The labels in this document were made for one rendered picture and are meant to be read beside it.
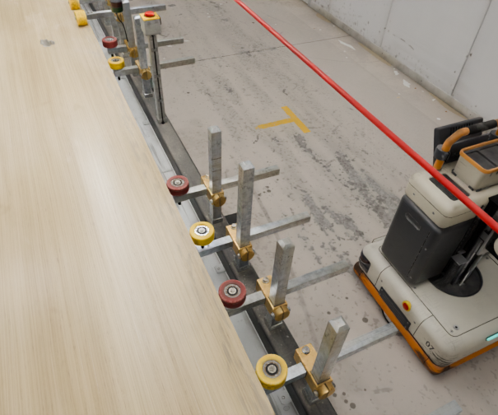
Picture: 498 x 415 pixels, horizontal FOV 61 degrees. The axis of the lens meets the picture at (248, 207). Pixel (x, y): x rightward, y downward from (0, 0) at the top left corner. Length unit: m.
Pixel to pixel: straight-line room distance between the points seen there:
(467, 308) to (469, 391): 0.39
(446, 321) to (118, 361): 1.47
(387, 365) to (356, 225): 0.91
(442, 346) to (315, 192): 1.31
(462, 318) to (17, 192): 1.89
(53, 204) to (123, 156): 0.33
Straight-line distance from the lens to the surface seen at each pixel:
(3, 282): 1.41
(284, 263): 1.14
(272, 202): 2.78
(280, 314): 1.30
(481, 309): 2.27
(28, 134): 1.94
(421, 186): 1.89
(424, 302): 2.16
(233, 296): 1.23
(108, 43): 2.58
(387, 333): 1.35
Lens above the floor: 1.94
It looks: 45 degrees down
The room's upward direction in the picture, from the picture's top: 4 degrees clockwise
